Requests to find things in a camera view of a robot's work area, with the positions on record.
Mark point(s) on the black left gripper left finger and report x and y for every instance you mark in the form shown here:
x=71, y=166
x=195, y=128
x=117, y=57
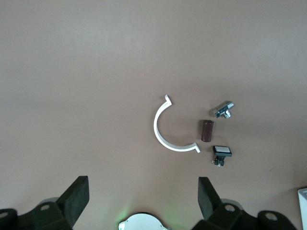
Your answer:
x=72, y=201

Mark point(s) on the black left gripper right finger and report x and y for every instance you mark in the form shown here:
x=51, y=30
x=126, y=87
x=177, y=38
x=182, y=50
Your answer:
x=208, y=198

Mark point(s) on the black push button white cap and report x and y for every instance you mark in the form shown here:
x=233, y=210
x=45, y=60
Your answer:
x=221, y=150

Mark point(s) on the white drawer cabinet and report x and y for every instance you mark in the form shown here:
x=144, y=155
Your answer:
x=303, y=210

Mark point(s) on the brown cylinder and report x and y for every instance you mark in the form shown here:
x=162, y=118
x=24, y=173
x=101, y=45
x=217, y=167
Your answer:
x=207, y=130

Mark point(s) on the silver metal tee fitting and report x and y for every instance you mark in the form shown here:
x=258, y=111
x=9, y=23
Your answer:
x=221, y=110

